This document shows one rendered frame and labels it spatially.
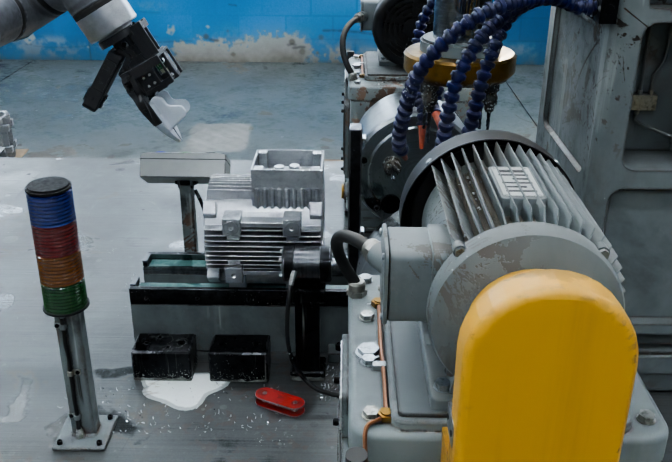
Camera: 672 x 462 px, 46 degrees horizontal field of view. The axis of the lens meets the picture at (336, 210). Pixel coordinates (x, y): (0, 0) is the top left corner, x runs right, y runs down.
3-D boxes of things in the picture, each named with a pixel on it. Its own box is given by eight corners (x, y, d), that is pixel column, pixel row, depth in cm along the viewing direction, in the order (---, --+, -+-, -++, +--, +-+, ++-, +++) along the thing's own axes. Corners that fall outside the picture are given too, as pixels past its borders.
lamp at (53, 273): (89, 268, 114) (86, 240, 112) (76, 288, 108) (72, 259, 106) (48, 267, 114) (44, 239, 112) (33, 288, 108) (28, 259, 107)
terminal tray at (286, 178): (324, 186, 143) (324, 149, 140) (322, 210, 133) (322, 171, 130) (258, 186, 143) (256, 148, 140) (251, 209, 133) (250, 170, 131)
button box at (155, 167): (230, 184, 162) (231, 159, 163) (225, 177, 155) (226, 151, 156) (147, 183, 162) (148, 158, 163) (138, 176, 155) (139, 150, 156)
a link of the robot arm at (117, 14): (68, 26, 128) (87, 15, 137) (87, 53, 130) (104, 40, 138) (113, -1, 126) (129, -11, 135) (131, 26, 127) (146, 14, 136)
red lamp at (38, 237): (86, 240, 112) (82, 211, 110) (72, 259, 106) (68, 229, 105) (44, 239, 112) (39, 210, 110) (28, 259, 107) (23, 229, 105)
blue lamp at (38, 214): (82, 211, 110) (78, 181, 108) (68, 229, 105) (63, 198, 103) (39, 210, 110) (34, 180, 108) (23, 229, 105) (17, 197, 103)
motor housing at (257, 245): (324, 251, 153) (324, 159, 145) (322, 301, 136) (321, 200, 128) (222, 250, 153) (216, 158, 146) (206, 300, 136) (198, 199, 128)
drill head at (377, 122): (454, 173, 193) (461, 72, 183) (476, 238, 160) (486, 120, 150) (352, 171, 194) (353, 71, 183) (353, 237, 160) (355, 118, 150)
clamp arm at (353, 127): (362, 270, 130) (366, 122, 120) (363, 279, 128) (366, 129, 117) (341, 270, 130) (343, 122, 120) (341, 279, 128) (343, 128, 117)
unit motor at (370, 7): (432, 127, 216) (442, -32, 199) (446, 170, 186) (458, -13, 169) (339, 126, 216) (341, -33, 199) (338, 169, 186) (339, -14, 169)
